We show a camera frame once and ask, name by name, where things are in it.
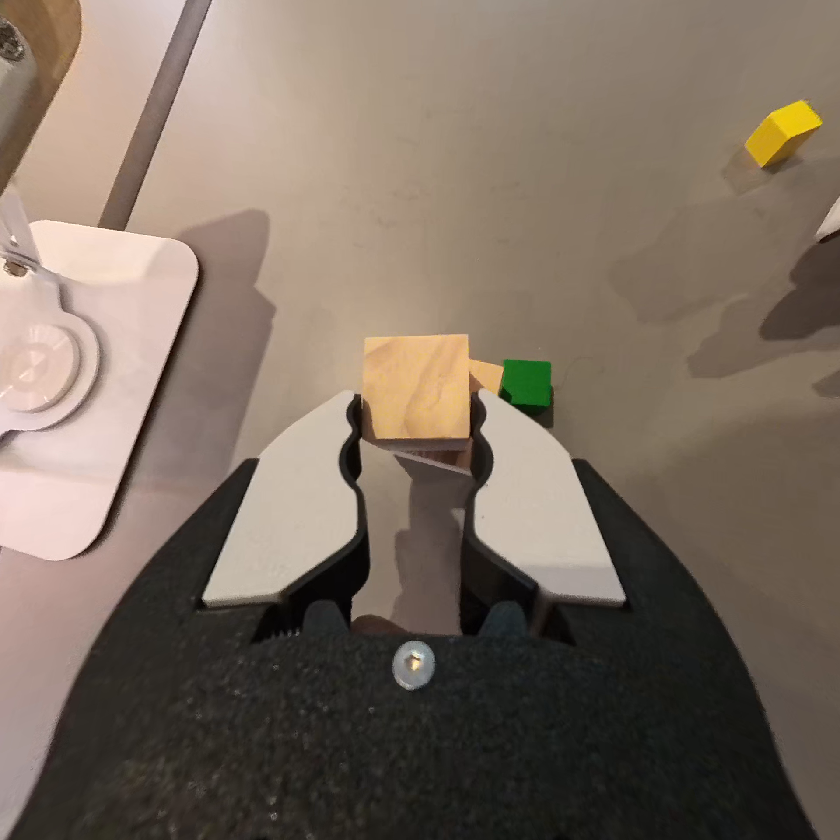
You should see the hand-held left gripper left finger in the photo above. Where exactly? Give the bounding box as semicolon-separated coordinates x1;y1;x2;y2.
202;390;368;608

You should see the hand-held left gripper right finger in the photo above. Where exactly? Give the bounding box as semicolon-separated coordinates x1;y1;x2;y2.
459;388;627;608

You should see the yellow wooden cube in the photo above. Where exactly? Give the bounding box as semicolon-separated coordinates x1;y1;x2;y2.
745;100;823;169

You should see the green wooden cube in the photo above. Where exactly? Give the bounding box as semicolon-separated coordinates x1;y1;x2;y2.
499;359;553;416

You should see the large pale wooden cube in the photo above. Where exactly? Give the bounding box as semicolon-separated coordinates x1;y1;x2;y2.
390;359;506;479

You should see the medium pale wooden cube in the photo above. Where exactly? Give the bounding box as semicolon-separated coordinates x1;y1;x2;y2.
362;335;475;454

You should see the white document stand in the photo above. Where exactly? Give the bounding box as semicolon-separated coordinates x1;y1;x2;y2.
0;20;200;562

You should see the instruction sheet on stand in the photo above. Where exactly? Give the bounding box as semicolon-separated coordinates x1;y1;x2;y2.
0;0;83;191

